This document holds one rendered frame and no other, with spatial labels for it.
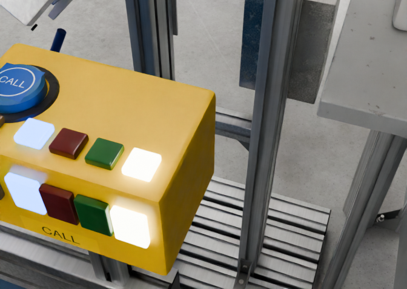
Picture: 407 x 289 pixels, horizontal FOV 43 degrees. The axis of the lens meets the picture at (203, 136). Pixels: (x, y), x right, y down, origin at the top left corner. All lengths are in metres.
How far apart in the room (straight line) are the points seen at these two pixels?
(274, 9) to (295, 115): 1.11
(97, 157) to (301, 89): 0.72
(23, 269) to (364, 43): 0.52
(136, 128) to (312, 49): 0.64
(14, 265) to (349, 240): 0.79
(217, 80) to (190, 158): 1.66
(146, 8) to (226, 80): 1.13
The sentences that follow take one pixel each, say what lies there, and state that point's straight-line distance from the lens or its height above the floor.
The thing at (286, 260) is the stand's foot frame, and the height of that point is 0.08.
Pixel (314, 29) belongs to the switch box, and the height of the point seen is 0.79.
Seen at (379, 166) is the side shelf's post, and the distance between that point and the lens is 0.99.
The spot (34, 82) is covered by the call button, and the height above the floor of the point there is 1.08.
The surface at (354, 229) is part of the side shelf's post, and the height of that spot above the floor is 0.37.
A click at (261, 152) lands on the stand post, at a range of 1.03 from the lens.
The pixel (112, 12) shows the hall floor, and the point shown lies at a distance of 2.36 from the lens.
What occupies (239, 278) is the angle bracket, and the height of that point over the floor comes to 0.08.
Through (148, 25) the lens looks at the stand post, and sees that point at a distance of 0.89.
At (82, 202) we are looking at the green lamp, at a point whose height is 1.06.
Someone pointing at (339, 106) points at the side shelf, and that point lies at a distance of 0.67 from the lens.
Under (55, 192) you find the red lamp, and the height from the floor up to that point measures 1.06.
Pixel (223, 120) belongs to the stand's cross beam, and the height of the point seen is 0.58.
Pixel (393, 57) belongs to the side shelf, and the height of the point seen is 0.86.
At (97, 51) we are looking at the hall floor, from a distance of 2.15.
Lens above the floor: 1.31
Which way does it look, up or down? 48 degrees down
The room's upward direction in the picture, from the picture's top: straight up
